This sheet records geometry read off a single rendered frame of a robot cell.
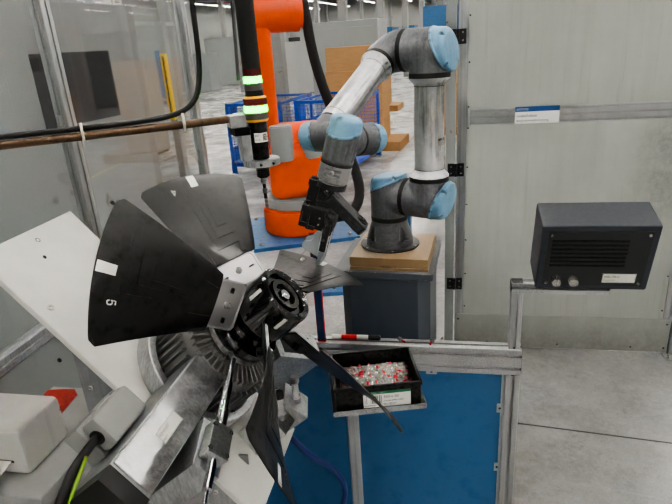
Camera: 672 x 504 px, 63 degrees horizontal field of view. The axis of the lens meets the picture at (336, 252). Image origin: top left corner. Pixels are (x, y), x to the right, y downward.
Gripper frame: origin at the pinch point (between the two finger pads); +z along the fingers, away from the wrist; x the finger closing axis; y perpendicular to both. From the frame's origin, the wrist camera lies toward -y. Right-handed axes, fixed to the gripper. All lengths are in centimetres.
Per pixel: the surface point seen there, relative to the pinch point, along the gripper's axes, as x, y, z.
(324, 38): -1032, 216, -2
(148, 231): 47, 23, -18
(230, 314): 38.0, 9.7, -1.7
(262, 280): 34.4, 6.0, -8.4
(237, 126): 25.9, 18.0, -32.6
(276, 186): -333, 92, 94
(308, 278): 11.7, 0.7, -0.1
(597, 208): -14, -60, -28
